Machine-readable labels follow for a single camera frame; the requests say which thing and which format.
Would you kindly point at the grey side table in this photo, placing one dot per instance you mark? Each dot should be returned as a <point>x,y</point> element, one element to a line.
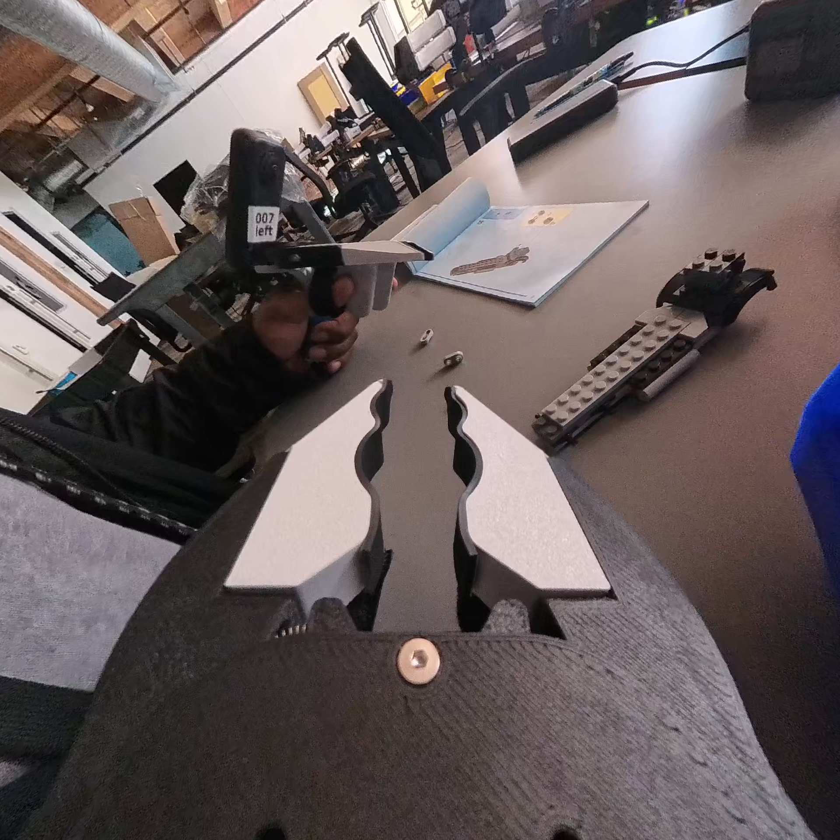
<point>170,269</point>

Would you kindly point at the blue plastic storage bin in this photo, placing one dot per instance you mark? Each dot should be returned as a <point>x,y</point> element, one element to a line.
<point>820,459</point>

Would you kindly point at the silver ventilation duct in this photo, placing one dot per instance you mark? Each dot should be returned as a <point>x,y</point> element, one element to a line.
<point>98,46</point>

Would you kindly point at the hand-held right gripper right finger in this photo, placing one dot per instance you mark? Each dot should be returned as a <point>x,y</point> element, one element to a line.
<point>525,518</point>

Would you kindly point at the grey desk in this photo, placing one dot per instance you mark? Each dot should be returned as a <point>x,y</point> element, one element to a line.
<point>722,229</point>
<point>689,33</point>

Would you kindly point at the person's grey pants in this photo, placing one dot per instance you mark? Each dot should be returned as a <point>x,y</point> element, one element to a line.
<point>65,590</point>

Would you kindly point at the black office chair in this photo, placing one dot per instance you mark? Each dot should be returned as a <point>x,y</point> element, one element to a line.
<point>387,98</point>

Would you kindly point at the framed beige board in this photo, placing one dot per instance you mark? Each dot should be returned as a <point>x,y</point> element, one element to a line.
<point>321,92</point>

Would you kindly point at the grey black brick model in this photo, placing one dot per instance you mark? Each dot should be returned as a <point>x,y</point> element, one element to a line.
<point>630,354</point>

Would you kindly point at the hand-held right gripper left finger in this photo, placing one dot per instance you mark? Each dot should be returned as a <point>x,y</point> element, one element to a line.
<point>308,518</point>

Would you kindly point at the person's left forearm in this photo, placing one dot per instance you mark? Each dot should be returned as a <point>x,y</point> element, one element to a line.
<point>184,394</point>

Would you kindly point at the person's left hand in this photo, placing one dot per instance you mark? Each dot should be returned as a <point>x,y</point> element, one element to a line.
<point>328,344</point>

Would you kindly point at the cardboard box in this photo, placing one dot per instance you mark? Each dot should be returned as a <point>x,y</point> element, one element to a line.
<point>144,229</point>

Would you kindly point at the white cabinet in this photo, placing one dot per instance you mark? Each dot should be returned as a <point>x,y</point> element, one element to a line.
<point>39,295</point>

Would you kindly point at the dark blue pen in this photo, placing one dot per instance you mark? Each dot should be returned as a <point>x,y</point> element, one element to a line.
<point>584,82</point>

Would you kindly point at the yellow storage bin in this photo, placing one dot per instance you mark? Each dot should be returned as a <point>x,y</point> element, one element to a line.
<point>436,85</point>

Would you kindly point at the flat black box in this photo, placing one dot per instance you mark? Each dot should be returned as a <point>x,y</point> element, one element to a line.
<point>564,121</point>

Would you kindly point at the light blue instruction booklet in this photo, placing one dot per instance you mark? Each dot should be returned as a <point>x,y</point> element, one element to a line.
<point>558,249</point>

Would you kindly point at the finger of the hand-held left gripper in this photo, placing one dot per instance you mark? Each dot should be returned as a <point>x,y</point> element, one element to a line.
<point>374,253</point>

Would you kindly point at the black cube device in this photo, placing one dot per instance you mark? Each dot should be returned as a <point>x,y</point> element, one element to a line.
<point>794,52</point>

